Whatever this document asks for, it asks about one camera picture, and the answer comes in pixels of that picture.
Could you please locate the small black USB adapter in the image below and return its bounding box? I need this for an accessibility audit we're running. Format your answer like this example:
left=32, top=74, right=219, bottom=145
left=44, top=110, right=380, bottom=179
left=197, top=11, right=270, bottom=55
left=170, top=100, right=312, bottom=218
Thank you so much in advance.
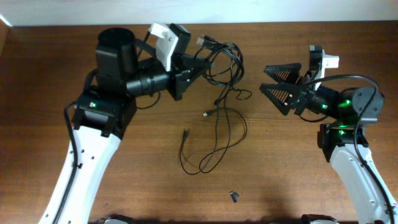
left=229, top=190, right=239, bottom=203

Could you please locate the thin black USB cable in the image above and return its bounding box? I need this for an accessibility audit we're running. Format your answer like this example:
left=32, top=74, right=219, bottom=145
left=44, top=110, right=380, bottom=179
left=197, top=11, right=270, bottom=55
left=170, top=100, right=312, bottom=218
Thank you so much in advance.
left=178, top=88, right=253, bottom=176

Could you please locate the black right camera cable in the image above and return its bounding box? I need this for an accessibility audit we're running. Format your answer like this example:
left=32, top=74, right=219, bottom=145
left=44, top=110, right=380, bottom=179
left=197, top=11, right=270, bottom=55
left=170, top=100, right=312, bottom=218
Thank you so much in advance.
left=300, top=73, right=396, bottom=224

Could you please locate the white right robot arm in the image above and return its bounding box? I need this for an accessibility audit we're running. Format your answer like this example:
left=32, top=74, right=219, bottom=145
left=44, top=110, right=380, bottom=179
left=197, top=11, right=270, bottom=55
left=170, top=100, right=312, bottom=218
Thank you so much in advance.
left=259, top=63, right=397, bottom=223

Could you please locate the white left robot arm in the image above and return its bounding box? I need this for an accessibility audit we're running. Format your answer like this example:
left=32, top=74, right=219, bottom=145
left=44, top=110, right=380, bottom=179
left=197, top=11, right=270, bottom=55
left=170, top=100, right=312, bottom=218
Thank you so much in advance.
left=40, top=23, right=211, bottom=223

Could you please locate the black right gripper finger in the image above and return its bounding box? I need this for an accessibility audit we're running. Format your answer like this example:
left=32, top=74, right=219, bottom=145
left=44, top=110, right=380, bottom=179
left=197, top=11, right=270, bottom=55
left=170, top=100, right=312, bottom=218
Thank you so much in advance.
left=259, top=83, right=306, bottom=116
left=264, top=63, right=302, bottom=85

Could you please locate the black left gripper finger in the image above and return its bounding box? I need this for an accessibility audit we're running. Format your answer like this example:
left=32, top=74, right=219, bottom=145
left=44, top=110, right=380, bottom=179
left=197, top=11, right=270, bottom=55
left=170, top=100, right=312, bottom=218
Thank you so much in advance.
left=175, top=70, right=205, bottom=100
left=178, top=54, right=212, bottom=75

